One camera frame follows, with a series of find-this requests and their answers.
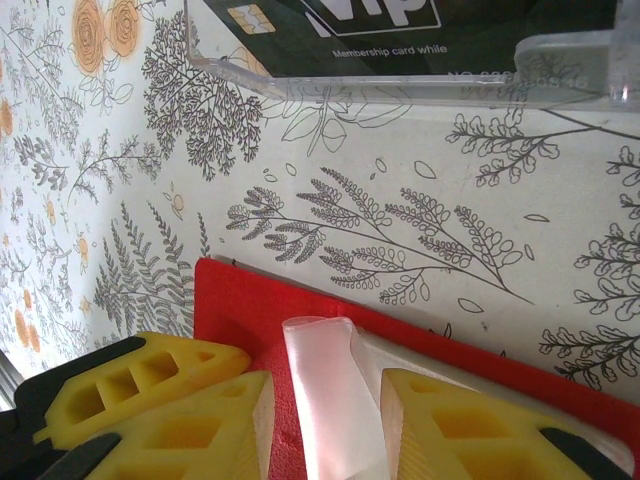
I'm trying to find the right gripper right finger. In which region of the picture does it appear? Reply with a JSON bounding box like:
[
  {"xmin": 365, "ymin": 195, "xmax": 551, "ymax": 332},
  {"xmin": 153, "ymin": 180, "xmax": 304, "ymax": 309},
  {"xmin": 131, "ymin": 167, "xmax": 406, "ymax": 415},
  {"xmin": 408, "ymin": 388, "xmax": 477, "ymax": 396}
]
[{"xmin": 380, "ymin": 367, "xmax": 635, "ymax": 480}]

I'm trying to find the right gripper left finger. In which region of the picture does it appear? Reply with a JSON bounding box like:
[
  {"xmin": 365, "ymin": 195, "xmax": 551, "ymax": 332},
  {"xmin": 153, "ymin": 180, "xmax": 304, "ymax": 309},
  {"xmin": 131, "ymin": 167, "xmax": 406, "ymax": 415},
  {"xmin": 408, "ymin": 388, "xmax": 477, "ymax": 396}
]
[{"xmin": 49, "ymin": 369, "xmax": 275, "ymax": 480}]

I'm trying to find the red card holder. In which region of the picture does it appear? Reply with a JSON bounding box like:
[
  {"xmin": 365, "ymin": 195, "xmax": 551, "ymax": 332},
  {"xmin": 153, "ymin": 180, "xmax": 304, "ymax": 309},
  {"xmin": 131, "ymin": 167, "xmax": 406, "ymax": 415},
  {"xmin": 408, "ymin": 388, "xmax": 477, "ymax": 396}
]
[{"xmin": 192, "ymin": 256, "xmax": 640, "ymax": 480}]

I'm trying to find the black VIP card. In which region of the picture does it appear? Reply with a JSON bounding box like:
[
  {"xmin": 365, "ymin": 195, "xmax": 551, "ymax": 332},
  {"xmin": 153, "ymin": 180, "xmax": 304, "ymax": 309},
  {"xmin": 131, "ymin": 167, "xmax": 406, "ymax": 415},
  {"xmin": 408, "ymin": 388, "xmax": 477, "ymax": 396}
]
[{"xmin": 192, "ymin": 0, "xmax": 619, "ymax": 81}]

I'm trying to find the clear plastic compartment box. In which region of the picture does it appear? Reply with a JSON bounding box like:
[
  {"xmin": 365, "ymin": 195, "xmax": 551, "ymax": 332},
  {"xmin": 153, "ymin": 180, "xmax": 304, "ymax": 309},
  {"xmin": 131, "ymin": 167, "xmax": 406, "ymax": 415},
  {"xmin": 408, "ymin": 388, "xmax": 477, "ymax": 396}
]
[{"xmin": 183, "ymin": 0, "xmax": 640, "ymax": 110}]

